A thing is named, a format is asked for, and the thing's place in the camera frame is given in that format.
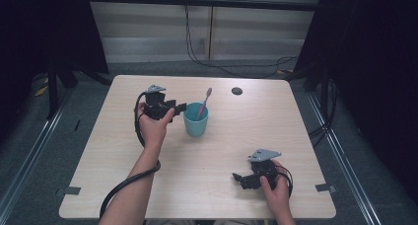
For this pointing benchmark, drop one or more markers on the black metal stand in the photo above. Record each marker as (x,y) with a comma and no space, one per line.
(324,93)
(52,90)

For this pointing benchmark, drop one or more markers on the grey tape piece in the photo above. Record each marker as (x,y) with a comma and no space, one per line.
(325,187)
(72,190)

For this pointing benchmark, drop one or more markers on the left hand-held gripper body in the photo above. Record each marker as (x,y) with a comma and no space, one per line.
(156,105)

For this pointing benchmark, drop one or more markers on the dark round table grommet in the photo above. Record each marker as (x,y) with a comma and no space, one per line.
(237,91)

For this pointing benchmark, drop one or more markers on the black floor tape strip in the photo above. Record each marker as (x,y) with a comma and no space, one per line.
(77,125)

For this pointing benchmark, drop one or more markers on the metal floor rail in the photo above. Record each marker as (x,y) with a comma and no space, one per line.
(345,165)
(33,152)

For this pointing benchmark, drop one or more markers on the teal plastic cup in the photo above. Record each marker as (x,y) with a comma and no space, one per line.
(194,126)

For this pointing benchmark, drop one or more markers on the person's left hand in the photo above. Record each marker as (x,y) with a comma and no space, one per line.
(154,129)

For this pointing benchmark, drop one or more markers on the black curtain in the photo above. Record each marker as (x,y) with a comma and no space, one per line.
(39,31)
(378,70)

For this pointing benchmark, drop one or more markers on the person's right hand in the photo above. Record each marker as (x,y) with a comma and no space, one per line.
(277,195)

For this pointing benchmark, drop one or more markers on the black horizontal bar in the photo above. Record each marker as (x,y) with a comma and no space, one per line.
(230,3)

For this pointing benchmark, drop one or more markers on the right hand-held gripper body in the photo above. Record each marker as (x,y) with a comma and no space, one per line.
(263,167)

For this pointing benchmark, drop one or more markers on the pink toothbrush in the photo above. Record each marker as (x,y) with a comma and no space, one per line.
(204,103)

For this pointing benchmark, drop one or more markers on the yellow floor tape piece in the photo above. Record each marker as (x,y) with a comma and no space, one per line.
(41,91)

